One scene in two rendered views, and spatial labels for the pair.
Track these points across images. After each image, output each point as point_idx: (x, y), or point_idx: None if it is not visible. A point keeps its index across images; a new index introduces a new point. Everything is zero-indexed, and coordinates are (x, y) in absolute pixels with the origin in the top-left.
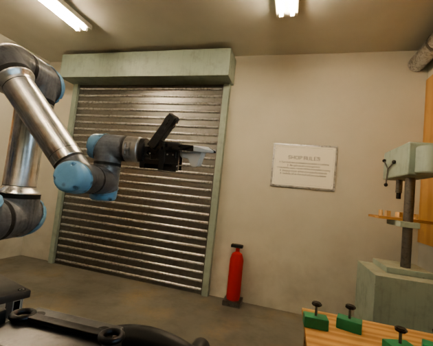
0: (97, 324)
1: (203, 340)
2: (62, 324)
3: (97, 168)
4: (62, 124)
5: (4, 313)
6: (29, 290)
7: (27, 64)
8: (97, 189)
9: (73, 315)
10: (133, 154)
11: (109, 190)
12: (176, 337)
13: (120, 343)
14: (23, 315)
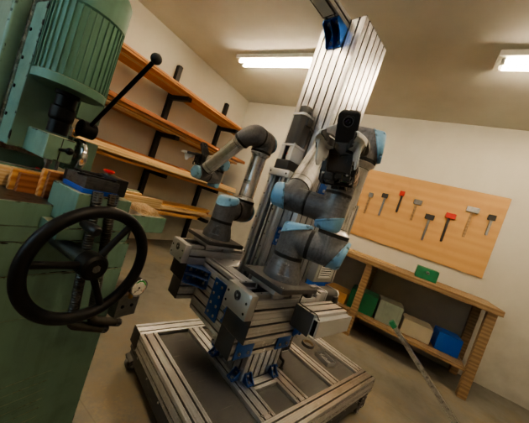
0: (94, 178)
1: (95, 225)
2: (98, 176)
3: (303, 190)
4: (311, 162)
5: (115, 180)
6: (282, 289)
7: (330, 132)
8: (298, 209)
9: (107, 181)
10: None
11: (319, 216)
12: (94, 206)
13: (85, 181)
14: (115, 182)
